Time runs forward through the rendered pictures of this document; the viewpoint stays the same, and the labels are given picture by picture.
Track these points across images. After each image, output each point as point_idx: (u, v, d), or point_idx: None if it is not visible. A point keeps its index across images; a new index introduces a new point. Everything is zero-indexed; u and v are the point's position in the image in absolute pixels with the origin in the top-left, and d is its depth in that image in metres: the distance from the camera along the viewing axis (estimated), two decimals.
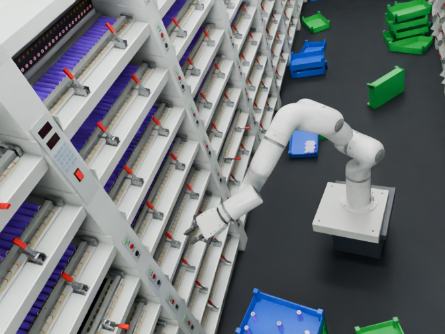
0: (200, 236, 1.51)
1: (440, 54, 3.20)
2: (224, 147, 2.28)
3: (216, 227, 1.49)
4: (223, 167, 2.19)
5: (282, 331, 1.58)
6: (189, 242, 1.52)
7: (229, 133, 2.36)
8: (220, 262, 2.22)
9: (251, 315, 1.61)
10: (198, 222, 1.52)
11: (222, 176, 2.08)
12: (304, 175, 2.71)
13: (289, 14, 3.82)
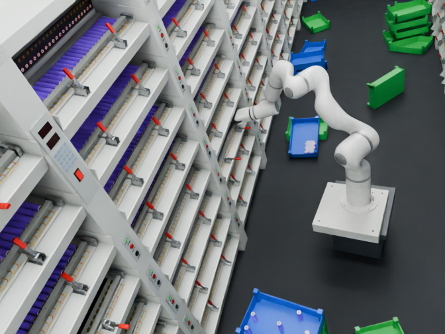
0: None
1: (440, 54, 3.20)
2: (224, 147, 2.28)
3: None
4: (223, 167, 2.19)
5: (282, 331, 1.58)
6: None
7: (229, 133, 2.36)
8: (220, 262, 2.22)
9: (251, 315, 1.61)
10: (238, 122, 2.37)
11: (222, 176, 2.08)
12: (304, 175, 2.71)
13: (289, 14, 3.82)
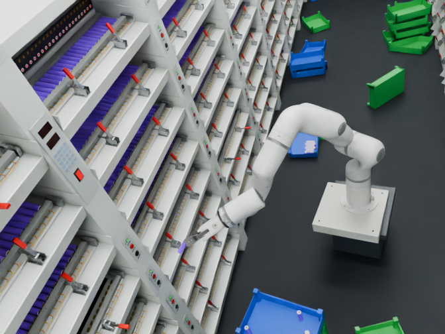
0: (196, 232, 1.47)
1: (440, 54, 3.20)
2: (224, 147, 2.28)
3: (210, 221, 1.44)
4: (223, 167, 2.19)
5: None
6: (184, 239, 1.48)
7: (229, 133, 2.36)
8: (220, 262, 2.22)
9: (185, 238, 1.50)
10: None
11: (222, 176, 2.08)
12: (304, 175, 2.71)
13: (289, 14, 3.82)
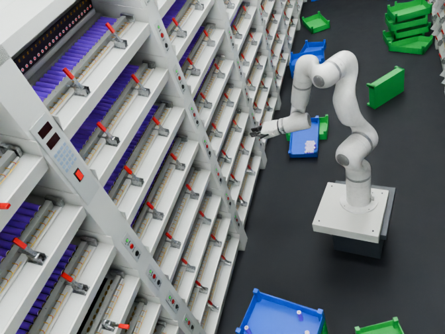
0: (259, 132, 2.13)
1: (440, 54, 3.20)
2: (221, 146, 2.28)
3: (270, 128, 2.08)
4: (220, 166, 2.19)
5: None
6: (250, 132, 2.16)
7: (226, 132, 2.36)
8: (220, 262, 2.22)
9: None
10: (263, 124, 2.15)
11: (222, 176, 2.08)
12: (304, 175, 2.71)
13: (289, 14, 3.82)
